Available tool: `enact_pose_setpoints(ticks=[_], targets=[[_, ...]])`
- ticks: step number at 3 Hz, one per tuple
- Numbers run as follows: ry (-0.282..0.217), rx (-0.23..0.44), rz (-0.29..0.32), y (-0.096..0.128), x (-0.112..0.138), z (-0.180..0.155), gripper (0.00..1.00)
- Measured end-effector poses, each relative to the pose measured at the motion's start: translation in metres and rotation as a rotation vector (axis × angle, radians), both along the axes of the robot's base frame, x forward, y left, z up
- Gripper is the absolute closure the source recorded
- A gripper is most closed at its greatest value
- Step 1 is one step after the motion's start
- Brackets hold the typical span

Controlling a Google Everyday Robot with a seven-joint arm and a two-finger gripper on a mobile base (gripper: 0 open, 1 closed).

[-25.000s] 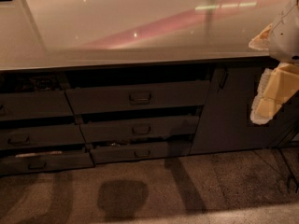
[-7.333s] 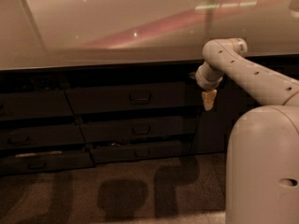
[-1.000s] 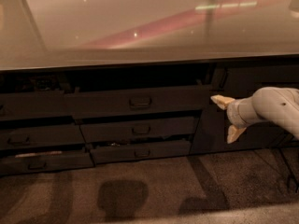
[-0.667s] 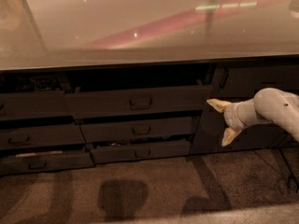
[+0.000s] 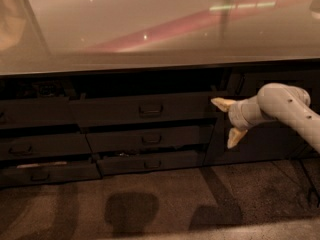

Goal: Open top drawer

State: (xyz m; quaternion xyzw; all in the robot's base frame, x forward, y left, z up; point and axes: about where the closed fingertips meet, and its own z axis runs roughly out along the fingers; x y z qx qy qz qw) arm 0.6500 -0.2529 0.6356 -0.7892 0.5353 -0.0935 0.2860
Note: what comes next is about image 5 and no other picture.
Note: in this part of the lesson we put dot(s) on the dark cabinet door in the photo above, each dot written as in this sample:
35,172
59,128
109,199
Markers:
266,141

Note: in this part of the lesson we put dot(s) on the dark drawer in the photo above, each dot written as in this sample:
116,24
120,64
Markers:
43,146
70,172
38,112
149,138
150,162
143,109

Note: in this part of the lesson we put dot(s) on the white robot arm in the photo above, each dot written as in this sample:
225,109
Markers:
287,104

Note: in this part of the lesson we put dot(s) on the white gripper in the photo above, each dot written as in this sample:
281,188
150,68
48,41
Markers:
238,116

